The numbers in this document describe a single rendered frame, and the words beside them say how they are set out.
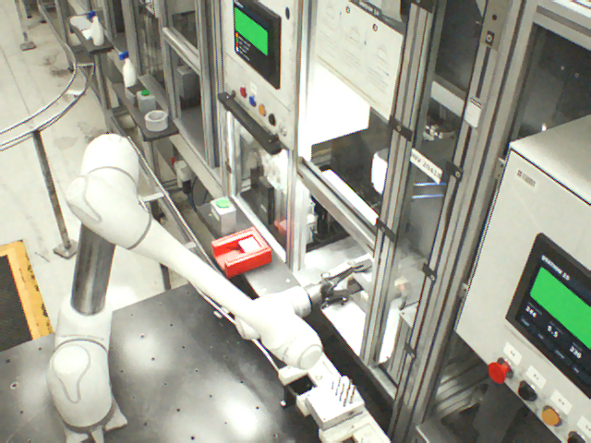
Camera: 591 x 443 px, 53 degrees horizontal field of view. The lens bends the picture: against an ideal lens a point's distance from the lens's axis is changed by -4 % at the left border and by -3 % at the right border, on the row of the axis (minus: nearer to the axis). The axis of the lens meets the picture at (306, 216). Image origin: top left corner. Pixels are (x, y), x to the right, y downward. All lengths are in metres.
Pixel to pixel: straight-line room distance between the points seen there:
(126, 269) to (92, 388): 1.63
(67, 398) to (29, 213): 2.21
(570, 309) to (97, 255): 1.17
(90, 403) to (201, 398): 0.35
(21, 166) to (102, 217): 2.94
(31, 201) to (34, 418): 2.13
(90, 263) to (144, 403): 0.51
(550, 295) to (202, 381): 1.25
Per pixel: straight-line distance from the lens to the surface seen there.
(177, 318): 2.15
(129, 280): 3.28
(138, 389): 2.00
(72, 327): 1.86
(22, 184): 4.12
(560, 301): 1.01
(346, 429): 1.66
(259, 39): 1.63
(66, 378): 1.75
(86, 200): 1.37
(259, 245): 1.99
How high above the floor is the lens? 2.31
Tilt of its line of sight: 40 degrees down
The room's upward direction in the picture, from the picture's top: 3 degrees clockwise
